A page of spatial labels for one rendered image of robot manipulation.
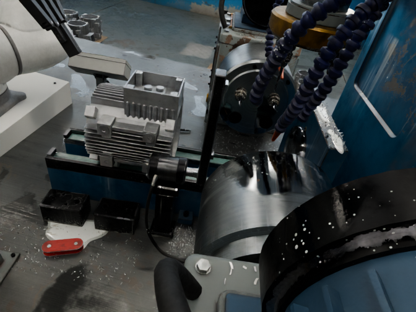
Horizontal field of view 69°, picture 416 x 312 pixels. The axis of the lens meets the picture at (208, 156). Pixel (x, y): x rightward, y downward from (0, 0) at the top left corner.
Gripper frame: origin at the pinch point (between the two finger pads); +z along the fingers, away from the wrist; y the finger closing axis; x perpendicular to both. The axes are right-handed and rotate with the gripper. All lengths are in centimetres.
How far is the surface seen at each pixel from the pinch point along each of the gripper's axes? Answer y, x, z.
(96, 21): 229, 109, 15
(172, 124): -12.4, -19.5, 22.2
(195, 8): 565, 81, 87
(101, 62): 16.6, 4.7, 10.5
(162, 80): -1.1, -17.5, 15.8
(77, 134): -0.7, 13.6, 22.6
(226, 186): -33, -32, 25
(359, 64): 10, -63, 32
